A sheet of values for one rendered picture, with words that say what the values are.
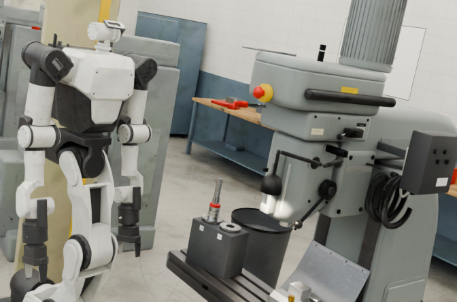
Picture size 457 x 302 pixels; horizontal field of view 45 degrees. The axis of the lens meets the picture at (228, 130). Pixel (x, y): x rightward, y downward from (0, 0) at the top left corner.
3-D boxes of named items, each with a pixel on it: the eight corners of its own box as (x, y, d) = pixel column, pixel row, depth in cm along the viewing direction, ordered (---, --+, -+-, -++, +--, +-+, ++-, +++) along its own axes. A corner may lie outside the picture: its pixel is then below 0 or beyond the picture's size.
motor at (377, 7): (368, 70, 195) (390, -23, 189) (326, 61, 210) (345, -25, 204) (401, 75, 207) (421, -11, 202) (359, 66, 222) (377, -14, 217)
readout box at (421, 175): (420, 196, 183) (436, 136, 179) (397, 188, 190) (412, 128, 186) (451, 194, 196) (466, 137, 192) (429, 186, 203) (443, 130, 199)
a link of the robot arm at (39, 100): (10, 141, 197) (19, 79, 193) (43, 140, 207) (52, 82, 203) (26, 150, 190) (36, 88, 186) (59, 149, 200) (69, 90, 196)
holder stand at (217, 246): (223, 280, 222) (232, 234, 219) (185, 259, 236) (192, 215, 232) (241, 273, 232) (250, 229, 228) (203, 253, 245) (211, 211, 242)
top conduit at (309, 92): (310, 101, 170) (313, 89, 169) (300, 97, 173) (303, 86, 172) (395, 108, 198) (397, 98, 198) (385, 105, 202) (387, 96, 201)
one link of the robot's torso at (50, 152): (37, 161, 226) (43, 119, 223) (64, 159, 236) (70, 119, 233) (79, 181, 209) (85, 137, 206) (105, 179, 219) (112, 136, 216)
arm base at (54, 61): (13, 64, 195) (27, 35, 195) (42, 78, 205) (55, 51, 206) (36, 74, 185) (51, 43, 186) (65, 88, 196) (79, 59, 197)
